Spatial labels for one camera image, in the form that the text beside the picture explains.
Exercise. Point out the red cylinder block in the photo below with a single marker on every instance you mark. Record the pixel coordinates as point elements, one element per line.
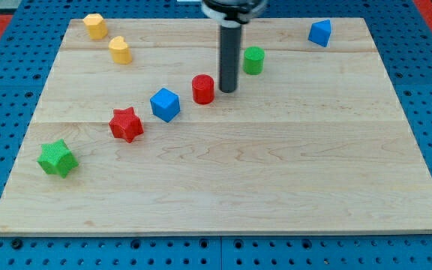
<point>203,88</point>

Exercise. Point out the blue cube block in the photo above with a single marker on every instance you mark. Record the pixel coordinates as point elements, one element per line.
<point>165,104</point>

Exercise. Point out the wooden board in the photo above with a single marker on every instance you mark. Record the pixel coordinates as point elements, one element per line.
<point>316,145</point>

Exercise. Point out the green cylinder block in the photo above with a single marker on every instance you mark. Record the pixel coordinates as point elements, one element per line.
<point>253,60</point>

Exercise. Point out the red star block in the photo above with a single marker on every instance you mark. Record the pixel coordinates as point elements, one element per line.
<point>125,124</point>

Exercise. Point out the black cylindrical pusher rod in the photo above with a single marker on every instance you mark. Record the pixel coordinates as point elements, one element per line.
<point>229,55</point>

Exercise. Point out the yellow heart block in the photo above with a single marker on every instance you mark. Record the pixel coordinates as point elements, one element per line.
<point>120,51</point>

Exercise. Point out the blue triangular prism block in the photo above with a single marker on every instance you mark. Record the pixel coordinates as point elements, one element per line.
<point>320,32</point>

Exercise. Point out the yellow hexagon block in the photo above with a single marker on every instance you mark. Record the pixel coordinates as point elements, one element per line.
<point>95,26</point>

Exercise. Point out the green star block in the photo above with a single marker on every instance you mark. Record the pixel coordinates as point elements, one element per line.
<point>57,159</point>

